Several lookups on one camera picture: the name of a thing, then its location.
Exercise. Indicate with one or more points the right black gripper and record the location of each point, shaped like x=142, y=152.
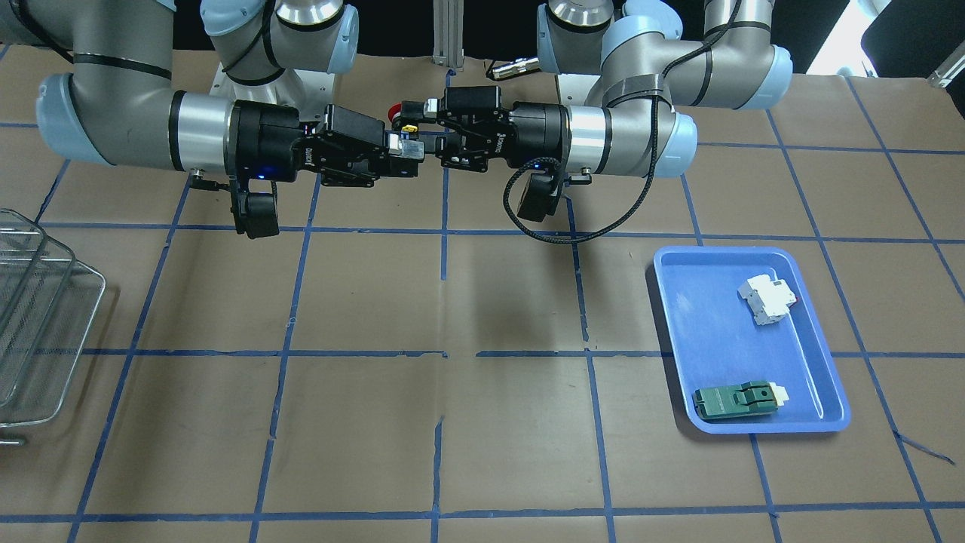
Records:
x=270, y=139

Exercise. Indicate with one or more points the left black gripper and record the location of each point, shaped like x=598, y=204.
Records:
x=539, y=128

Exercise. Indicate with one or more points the red emergency stop button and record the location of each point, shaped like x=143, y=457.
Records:
x=406, y=118

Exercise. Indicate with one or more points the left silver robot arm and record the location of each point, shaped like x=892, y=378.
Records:
x=630, y=123

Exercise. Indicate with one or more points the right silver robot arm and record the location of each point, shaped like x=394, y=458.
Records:
x=118, y=105

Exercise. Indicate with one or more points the blue plastic tray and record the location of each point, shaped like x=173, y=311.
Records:
x=716, y=342

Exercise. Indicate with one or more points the white circuit breaker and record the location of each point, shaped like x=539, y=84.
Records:
x=768, y=299

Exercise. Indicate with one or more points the green terminal block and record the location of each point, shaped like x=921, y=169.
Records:
x=754, y=398

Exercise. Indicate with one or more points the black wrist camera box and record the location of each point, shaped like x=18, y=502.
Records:
x=540, y=197

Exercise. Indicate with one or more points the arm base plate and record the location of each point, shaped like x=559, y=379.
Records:
x=574, y=88
x=307, y=91

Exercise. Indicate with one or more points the aluminium frame post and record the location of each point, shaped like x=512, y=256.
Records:
x=447, y=26

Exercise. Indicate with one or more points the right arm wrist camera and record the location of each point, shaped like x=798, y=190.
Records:
x=255, y=213

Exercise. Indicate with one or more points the wire mesh shelf rack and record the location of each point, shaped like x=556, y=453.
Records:
x=48, y=302

